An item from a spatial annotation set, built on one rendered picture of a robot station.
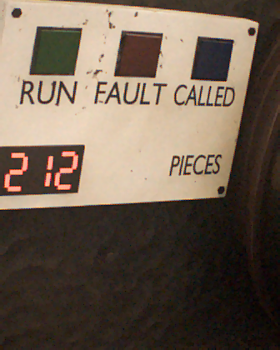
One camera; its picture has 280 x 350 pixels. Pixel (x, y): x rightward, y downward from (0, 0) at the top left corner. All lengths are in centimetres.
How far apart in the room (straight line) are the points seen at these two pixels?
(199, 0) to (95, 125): 15
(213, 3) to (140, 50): 10
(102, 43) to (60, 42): 4
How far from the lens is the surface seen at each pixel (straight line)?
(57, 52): 65
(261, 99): 79
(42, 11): 65
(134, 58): 69
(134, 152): 73
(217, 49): 74
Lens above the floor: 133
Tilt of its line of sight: 18 degrees down
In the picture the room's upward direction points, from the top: 10 degrees clockwise
